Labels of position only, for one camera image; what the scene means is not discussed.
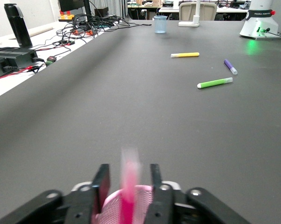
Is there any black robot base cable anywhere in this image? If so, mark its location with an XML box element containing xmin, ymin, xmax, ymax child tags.
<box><xmin>260</xmin><ymin>27</ymin><xmax>281</xmax><ymax>40</ymax></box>

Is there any yellow marker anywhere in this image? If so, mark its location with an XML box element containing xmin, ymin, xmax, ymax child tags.
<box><xmin>170</xmin><ymin>52</ymin><xmax>200</xmax><ymax>59</ymax></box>

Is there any tangled black cable bundle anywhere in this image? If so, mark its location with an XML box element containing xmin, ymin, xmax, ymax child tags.
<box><xmin>52</xmin><ymin>13</ymin><xmax>129</xmax><ymax>51</ymax></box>

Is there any beige office chair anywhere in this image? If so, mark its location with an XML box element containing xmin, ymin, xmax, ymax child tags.
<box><xmin>178</xmin><ymin>1</ymin><xmax>218</xmax><ymax>21</ymax></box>

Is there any small round black device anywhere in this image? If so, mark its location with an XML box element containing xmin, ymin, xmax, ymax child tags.
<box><xmin>46</xmin><ymin>55</ymin><xmax>58</xmax><ymax>66</ymax></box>

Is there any pink marker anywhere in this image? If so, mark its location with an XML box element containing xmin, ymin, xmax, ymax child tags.
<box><xmin>119</xmin><ymin>147</ymin><xmax>142</xmax><ymax>224</ymax></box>

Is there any beige flat strip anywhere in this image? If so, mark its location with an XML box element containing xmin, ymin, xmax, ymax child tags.
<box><xmin>9</xmin><ymin>24</ymin><xmax>54</xmax><ymax>40</ymax></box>

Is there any black power supply box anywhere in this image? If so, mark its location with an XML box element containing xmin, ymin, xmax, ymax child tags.
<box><xmin>0</xmin><ymin>47</ymin><xmax>39</xmax><ymax>80</ymax></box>

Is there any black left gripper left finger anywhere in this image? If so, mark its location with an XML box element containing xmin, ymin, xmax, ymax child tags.
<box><xmin>0</xmin><ymin>163</ymin><xmax>111</xmax><ymax>224</ymax></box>

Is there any yellow box with red buttons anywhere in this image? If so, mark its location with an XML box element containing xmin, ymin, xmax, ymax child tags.
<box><xmin>58</xmin><ymin>10</ymin><xmax>75</xmax><ymax>21</ymax></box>

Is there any thin black loose cable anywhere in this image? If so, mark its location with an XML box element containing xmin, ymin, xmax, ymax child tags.
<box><xmin>117</xmin><ymin>20</ymin><xmax>153</xmax><ymax>28</ymax></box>

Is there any red cable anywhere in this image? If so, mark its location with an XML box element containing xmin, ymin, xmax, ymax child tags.
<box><xmin>0</xmin><ymin>65</ymin><xmax>41</xmax><ymax>82</ymax></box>

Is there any white stand with flat base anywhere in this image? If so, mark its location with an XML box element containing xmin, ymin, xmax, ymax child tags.
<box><xmin>178</xmin><ymin>0</ymin><xmax>201</xmax><ymax>28</ymax></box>

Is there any purple marker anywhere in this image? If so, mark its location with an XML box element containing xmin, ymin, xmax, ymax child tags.
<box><xmin>223</xmin><ymin>58</ymin><xmax>239</xmax><ymax>76</ymax></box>

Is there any green marker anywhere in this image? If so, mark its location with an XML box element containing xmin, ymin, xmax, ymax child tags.
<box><xmin>197</xmin><ymin>77</ymin><xmax>234</xmax><ymax>90</ymax></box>

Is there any translucent blue plastic cup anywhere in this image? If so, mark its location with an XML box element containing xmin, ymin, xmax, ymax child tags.
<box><xmin>153</xmin><ymin>15</ymin><xmax>168</xmax><ymax>34</ymax></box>

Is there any black thermos bottle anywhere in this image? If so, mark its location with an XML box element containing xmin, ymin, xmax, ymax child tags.
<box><xmin>4</xmin><ymin>3</ymin><xmax>34</xmax><ymax>49</ymax></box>

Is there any black computer monitor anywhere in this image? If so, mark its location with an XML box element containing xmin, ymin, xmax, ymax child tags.
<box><xmin>58</xmin><ymin>0</ymin><xmax>92</xmax><ymax>17</ymax></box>

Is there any translucent pink plastic cup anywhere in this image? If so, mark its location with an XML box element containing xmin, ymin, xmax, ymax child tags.
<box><xmin>91</xmin><ymin>184</ymin><xmax>154</xmax><ymax>224</ymax></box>

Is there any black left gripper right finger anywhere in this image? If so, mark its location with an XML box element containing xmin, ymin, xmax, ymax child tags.
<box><xmin>144</xmin><ymin>163</ymin><xmax>251</xmax><ymax>224</ymax></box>

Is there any small black box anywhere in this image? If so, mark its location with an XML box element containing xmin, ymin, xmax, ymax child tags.
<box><xmin>94</xmin><ymin>6</ymin><xmax>110</xmax><ymax>18</ymax></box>

